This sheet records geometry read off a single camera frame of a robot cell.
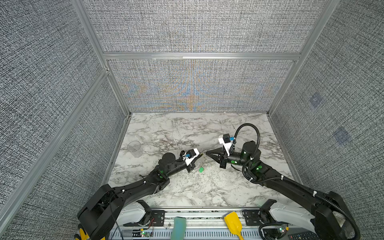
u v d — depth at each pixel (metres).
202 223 0.73
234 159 0.64
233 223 0.72
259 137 0.53
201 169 0.84
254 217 0.73
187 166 0.68
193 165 0.68
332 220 0.39
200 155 0.71
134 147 0.97
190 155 0.62
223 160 0.63
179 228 0.72
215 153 0.67
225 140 0.62
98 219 0.41
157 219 0.73
